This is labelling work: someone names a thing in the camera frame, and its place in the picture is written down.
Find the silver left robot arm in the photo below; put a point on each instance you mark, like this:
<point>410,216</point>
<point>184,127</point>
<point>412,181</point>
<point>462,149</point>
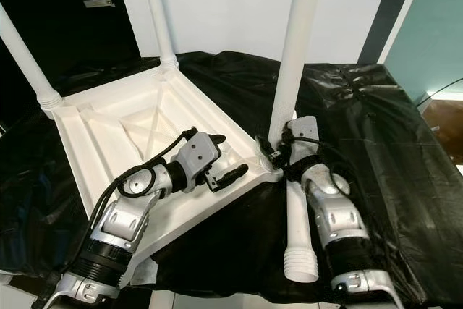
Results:
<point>123,222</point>

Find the black frame post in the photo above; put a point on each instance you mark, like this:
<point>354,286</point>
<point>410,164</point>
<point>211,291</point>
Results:
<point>391,12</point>

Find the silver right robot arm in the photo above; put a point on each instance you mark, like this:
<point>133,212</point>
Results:
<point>340,215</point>

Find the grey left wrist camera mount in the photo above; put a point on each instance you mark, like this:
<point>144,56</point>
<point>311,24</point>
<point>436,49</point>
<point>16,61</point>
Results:
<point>197,153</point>

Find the green glass panel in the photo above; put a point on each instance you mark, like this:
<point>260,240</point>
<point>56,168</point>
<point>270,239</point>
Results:
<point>427,34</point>

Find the brown wooden cabinet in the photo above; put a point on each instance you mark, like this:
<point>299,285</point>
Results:
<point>445,117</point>

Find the black door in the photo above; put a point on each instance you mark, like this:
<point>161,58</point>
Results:
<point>87,27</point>

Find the black plastic table cover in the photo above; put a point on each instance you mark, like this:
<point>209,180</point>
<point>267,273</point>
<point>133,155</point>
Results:
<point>405,142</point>

